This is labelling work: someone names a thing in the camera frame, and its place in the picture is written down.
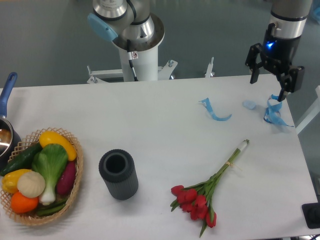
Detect blue ribbon strip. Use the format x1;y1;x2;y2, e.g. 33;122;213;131
199;97;232;122

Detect yellow bell pepper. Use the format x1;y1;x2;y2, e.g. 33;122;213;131
1;169;32;194

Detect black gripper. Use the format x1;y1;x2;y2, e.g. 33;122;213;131
245;23;305;102

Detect green cucumber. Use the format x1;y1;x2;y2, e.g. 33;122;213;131
0;142;42;177

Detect black device at edge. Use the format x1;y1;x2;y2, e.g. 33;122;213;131
301;202;320;229

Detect green bok choy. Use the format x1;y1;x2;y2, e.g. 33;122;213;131
31;143;68;206

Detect woven wicker basket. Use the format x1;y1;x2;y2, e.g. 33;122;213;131
0;127;84;226

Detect white garlic bulb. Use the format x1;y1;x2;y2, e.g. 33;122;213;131
17;171;46;198

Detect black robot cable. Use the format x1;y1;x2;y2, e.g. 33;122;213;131
126;39;139;82

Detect purple sweet potato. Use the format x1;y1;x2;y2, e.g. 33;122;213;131
56;161;77;195

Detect red tulip bouquet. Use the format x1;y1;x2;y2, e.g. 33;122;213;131
170;139;250;237

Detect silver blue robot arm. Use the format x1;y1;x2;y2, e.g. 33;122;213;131
87;0;312;101

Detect tangled blue ribbon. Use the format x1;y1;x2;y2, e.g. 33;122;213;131
263;94;294;127

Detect light blue bottle cap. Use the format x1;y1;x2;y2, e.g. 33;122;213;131
242;100;257;110

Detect green pea pods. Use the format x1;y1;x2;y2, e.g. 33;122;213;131
36;198;67;217

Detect white frame at right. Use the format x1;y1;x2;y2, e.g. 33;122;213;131
295;85;320;135

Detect dark grey ribbed vase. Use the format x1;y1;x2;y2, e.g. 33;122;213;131
98;149;139;201

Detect orange fruit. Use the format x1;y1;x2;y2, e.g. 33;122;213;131
10;191;39;214

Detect yellow squash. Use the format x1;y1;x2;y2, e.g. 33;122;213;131
39;130;77;161

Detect blue handled saucepan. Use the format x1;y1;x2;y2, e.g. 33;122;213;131
0;72;21;170

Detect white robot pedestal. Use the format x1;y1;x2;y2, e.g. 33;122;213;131
86;44;216;85

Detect blue object top right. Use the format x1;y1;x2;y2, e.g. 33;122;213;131
310;5;320;24

